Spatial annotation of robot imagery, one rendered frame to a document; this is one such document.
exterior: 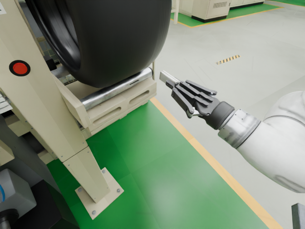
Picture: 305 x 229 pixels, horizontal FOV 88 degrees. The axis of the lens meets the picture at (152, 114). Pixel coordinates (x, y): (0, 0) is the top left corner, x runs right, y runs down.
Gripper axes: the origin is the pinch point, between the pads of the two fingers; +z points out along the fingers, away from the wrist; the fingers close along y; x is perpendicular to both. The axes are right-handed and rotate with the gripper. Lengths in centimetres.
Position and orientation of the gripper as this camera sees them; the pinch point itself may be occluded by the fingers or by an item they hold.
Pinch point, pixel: (169, 80)
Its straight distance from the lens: 50.4
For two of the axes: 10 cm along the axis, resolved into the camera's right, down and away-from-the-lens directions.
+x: -1.0, 6.3, 7.7
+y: -7.1, 5.0, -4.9
